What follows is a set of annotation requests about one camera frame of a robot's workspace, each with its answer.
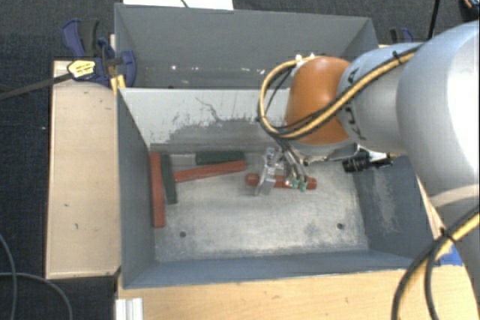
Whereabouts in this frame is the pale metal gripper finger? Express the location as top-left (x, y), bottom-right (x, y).
top-left (254, 176), bottom-right (276, 196)
top-left (262, 148), bottom-right (281, 178)

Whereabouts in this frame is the red-brown block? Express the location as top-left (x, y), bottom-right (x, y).
top-left (244, 172), bottom-right (318, 191)
top-left (149, 151), bottom-right (167, 229)
top-left (172, 159), bottom-right (248, 184)

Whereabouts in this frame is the grey metal bin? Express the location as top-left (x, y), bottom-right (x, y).
top-left (113, 2), bottom-right (443, 290)

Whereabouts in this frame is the dark green flat block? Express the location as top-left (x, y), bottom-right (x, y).
top-left (195, 150), bottom-right (246, 166)
top-left (160, 154), bottom-right (179, 206)

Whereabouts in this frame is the pale wood flat board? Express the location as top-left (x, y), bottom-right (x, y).
top-left (44, 59), bottom-right (123, 280)

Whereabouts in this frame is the black cylinder on white bracket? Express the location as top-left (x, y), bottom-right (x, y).
top-left (329, 150), bottom-right (394, 174)

